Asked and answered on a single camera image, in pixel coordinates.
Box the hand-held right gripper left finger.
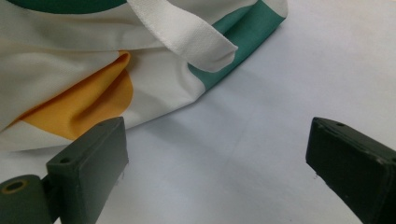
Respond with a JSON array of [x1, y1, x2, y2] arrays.
[[46, 116, 130, 224]]

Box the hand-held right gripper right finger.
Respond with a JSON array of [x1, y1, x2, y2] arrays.
[[305, 117, 396, 224]]

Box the white tote bag green orange print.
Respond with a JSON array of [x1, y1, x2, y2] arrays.
[[0, 0, 290, 153]]

